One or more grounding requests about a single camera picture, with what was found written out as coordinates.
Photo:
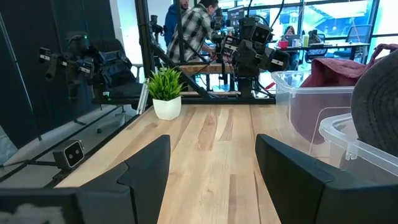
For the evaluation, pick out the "silver aluminium extrusion bar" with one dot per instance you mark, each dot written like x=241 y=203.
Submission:
x=143 y=96

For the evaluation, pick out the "green plant in white pot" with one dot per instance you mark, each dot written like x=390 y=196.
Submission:
x=166 y=93

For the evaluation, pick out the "black background robot arm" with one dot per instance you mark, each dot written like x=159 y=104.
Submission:
x=217 y=31

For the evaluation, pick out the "dark grey cap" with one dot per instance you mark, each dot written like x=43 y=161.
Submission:
x=379 y=105

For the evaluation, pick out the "wooden background table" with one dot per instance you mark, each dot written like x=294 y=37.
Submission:
x=205 y=68

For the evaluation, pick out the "black office chair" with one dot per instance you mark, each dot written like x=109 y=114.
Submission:
x=357 y=37

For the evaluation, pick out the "red cup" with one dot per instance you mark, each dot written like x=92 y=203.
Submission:
x=283 y=44

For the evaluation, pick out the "black diagonal frame brace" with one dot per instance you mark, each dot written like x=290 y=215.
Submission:
x=183 y=71

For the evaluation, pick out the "dark background office desk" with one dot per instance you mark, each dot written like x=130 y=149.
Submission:
x=326 y=46

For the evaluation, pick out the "grey depth camera box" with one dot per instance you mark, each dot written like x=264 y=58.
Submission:
x=69 y=154

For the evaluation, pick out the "large clear plastic bin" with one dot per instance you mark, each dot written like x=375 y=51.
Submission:
x=367 y=155
x=283 y=84

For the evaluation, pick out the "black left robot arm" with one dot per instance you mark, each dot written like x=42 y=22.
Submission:
x=278 y=60

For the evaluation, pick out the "black frame post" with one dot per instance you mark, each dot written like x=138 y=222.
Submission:
x=144 y=37

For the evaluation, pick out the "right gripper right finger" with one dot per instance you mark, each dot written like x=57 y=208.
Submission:
x=289 y=186

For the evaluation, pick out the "person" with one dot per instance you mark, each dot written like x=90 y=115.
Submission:
x=192 y=31
x=171 y=21

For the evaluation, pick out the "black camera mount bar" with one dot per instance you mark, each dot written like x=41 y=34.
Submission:
x=28 y=163

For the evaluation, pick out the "pink red cap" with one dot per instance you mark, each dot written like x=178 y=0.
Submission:
x=335 y=70

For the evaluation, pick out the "left arm wrist camera box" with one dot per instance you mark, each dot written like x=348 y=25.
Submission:
x=260 y=33

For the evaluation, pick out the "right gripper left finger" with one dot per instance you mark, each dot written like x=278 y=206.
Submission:
x=140 y=186

